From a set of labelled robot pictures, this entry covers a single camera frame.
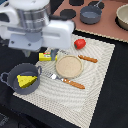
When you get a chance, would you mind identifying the beige bowl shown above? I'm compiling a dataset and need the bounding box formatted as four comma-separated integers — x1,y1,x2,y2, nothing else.
116,4,128,30

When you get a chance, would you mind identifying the round beige plate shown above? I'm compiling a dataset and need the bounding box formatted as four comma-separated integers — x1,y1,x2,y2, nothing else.
56,55,83,78

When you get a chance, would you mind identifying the knife with wooden handle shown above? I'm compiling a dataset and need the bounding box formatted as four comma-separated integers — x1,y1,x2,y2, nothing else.
60,50,98,63

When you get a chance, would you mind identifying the yellow butter box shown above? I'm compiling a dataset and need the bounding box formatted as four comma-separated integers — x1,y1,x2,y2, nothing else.
39,52,57,61

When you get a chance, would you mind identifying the yellow toy cheese wedge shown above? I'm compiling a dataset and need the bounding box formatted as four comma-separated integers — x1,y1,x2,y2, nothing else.
17,75,37,88

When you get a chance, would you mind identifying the grey toy saucepan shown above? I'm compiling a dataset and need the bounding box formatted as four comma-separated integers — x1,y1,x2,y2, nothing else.
80,0,102,24

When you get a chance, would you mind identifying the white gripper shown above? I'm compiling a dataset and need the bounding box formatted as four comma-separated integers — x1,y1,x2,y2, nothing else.
0,20,75,57

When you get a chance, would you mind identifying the grey toy pot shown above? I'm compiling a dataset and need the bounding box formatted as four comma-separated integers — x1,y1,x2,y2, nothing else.
0,63,42,95

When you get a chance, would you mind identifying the red toy tomato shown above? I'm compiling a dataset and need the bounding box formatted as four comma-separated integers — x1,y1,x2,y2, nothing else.
74,39,86,49

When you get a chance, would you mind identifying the white woven placemat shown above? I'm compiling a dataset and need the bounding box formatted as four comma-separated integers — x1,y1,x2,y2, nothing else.
14,38,115,128

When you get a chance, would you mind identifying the fork with wooden handle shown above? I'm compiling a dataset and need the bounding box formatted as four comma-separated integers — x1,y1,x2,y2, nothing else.
44,72,85,89

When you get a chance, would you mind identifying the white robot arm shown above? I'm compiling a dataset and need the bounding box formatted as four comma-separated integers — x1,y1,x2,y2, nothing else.
0,0,75,58

